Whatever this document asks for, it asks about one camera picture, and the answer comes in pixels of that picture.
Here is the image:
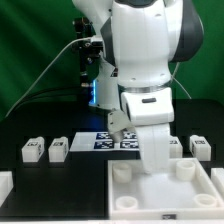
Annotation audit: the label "white obstacle block right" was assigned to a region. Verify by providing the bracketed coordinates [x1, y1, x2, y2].
[211, 168, 224, 198]

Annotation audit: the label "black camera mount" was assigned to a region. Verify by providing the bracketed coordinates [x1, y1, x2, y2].
[72, 17, 101, 87]

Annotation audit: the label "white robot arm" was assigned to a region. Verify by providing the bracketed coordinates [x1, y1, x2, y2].
[72, 0, 204, 173]

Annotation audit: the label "white obstacle block left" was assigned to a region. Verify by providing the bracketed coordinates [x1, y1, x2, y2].
[0, 171, 13, 207]

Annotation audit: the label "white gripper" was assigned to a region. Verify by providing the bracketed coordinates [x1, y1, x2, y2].
[134, 122, 172, 176]

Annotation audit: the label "black cables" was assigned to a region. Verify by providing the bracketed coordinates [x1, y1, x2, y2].
[6, 85, 84, 116]

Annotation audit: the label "white marker sheet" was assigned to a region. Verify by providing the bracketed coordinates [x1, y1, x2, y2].
[70, 132, 139, 152]

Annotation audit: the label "white square tabletop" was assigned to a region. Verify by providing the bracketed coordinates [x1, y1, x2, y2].
[108, 158, 224, 221]

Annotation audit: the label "white obstacle block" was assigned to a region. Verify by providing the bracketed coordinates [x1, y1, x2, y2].
[211, 168, 224, 198]
[0, 171, 13, 207]

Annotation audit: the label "grey cable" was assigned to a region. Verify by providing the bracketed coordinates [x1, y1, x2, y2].
[4, 37, 93, 118]

